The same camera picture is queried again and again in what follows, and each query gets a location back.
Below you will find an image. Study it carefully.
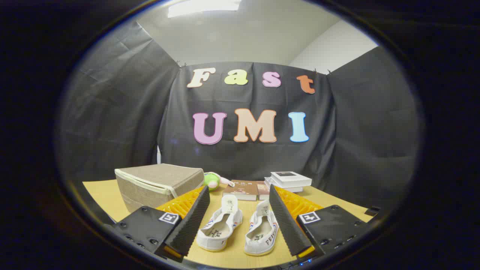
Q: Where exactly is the plain white book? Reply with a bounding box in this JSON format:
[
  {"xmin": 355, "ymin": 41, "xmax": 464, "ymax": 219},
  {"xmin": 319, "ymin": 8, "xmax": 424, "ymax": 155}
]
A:
[{"xmin": 264, "ymin": 177, "xmax": 304, "ymax": 193}]

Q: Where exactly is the beige fabric storage box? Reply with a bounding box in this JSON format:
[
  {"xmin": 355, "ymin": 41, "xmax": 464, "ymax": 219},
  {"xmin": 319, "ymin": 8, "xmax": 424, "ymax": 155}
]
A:
[{"xmin": 114, "ymin": 163, "xmax": 205, "ymax": 213}]

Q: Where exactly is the green pink plush toy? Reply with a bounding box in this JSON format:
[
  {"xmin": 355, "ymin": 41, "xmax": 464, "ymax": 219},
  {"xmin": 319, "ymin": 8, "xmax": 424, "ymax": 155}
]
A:
[{"xmin": 204, "ymin": 172, "xmax": 235, "ymax": 192}]

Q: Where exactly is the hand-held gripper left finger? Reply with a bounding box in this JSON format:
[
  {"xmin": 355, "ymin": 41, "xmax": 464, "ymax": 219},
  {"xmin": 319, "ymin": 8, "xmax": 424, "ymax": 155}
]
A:
[{"xmin": 112, "ymin": 186, "xmax": 210, "ymax": 263}]

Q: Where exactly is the ceiling light panel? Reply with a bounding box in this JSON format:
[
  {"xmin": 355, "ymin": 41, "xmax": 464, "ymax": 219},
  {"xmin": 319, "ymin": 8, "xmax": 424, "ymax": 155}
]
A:
[{"xmin": 168, "ymin": 0, "xmax": 242, "ymax": 18}]

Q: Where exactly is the brown picture cover book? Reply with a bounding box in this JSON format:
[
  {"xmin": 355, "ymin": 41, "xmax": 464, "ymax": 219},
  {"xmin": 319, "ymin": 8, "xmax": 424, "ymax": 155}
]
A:
[{"xmin": 222, "ymin": 180, "xmax": 259, "ymax": 201}]

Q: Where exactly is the white book with dark photo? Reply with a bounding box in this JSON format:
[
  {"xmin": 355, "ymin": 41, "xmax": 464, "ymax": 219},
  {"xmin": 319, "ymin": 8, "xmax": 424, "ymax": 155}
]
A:
[{"xmin": 270, "ymin": 171, "xmax": 312, "ymax": 188}]

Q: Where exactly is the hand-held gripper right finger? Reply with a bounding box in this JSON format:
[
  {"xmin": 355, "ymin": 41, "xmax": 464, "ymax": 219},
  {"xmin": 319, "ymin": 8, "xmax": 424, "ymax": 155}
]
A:
[{"xmin": 269, "ymin": 184, "xmax": 375, "ymax": 259}]

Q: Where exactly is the brown book under white books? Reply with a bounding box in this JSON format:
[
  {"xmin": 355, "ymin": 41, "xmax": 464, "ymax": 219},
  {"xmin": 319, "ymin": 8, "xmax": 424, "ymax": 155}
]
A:
[{"xmin": 257, "ymin": 181, "xmax": 271, "ymax": 200}]

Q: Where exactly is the white canvas shoe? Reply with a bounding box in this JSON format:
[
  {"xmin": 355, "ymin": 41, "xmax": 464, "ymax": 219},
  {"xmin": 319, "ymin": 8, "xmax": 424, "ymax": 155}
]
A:
[
  {"xmin": 197, "ymin": 194, "xmax": 243, "ymax": 252},
  {"xmin": 244, "ymin": 200, "xmax": 279, "ymax": 256}
]

